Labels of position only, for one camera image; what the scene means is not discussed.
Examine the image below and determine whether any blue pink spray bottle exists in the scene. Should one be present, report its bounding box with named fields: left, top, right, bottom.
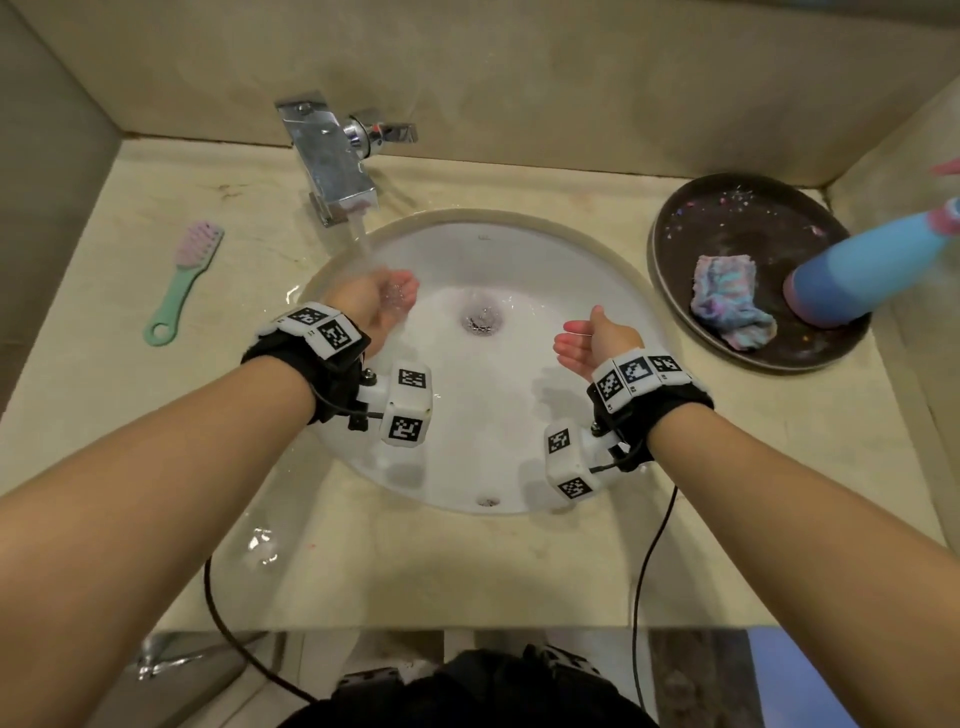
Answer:
left=782, top=157, right=960, bottom=331

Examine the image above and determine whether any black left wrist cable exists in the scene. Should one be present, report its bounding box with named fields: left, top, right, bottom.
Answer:
left=203, top=553, right=321, bottom=707

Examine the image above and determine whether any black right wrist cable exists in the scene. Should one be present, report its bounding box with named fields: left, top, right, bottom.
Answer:
left=631, top=442, right=681, bottom=715

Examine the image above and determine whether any white right wrist camera block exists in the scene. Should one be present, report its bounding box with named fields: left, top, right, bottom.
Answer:
left=544, top=420, right=630, bottom=503

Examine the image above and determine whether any black left wrist strap with markers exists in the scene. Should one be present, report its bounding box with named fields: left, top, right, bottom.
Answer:
left=240, top=301, right=372, bottom=426

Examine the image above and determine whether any person's right hand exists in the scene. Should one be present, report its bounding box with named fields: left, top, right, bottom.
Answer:
left=553, top=304, right=647, bottom=381

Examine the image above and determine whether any chrome sink faucet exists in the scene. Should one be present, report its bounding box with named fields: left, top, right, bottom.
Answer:
left=274, top=90, right=420, bottom=229

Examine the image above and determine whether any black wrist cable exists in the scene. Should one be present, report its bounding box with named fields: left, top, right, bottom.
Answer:
left=631, top=442, right=681, bottom=715
left=203, top=553, right=321, bottom=707

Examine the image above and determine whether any dark round tray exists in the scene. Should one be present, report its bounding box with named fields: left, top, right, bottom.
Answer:
left=647, top=173, right=874, bottom=376

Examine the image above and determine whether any person's black clothing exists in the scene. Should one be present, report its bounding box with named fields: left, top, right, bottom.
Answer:
left=279, top=643, right=663, bottom=728

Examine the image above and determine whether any white round sink basin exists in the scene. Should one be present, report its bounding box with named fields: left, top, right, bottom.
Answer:
left=298, top=208, right=674, bottom=517

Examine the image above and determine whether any chrome bar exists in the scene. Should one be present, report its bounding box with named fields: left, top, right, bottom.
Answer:
left=137, top=632, right=268, bottom=684

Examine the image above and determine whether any white wrist camera block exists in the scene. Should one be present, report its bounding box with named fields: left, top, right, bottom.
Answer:
left=355, top=360, right=435, bottom=449
left=544, top=420, right=630, bottom=503

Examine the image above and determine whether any person's right forearm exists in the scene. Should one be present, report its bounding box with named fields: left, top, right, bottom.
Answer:
left=645, top=407, right=960, bottom=728

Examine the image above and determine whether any person's left hand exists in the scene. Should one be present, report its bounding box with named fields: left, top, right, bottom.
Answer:
left=327, top=267, right=422, bottom=362

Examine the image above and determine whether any pastel multicoloured cloth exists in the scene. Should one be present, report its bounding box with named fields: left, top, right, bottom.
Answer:
left=690, top=253, right=779, bottom=353

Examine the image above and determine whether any person's left forearm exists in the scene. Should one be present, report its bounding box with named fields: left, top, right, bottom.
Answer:
left=0, top=355, right=318, bottom=728

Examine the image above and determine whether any metal sink drain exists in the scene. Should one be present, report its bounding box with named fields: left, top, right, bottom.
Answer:
left=461, top=301, right=502, bottom=336

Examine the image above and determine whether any black wrist strap with markers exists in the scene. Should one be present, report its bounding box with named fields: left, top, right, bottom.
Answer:
left=240, top=301, right=372, bottom=426
left=586, top=351, right=716, bottom=472

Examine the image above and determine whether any black right wrist strap with markers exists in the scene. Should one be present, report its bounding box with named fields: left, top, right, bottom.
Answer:
left=586, top=351, right=716, bottom=472

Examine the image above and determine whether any green pink cleaning brush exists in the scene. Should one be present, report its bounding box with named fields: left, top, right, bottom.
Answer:
left=144, top=219, right=225, bottom=348

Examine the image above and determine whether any white left wrist camera block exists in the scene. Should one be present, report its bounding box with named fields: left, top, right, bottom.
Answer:
left=355, top=360, right=435, bottom=449

